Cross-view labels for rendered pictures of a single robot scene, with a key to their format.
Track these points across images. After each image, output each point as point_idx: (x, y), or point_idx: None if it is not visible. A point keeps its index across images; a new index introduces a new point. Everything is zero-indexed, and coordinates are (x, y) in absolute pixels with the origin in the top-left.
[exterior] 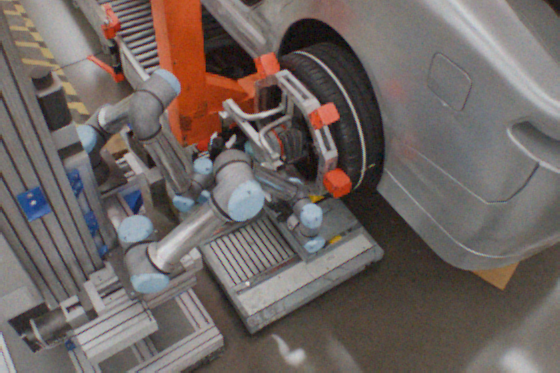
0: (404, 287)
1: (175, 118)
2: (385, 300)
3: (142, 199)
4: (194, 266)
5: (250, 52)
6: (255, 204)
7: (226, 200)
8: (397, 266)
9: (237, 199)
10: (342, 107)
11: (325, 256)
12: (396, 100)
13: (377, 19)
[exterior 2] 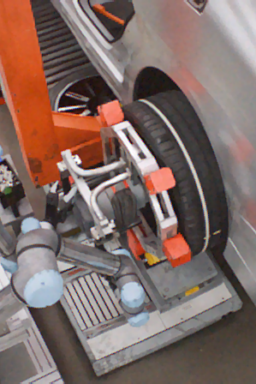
0: None
1: (26, 159)
2: (237, 352)
3: (7, 231)
4: (22, 325)
5: (111, 87)
6: (52, 294)
7: (22, 288)
8: (255, 317)
9: (31, 290)
10: (181, 171)
11: (181, 306)
12: (234, 172)
13: (211, 84)
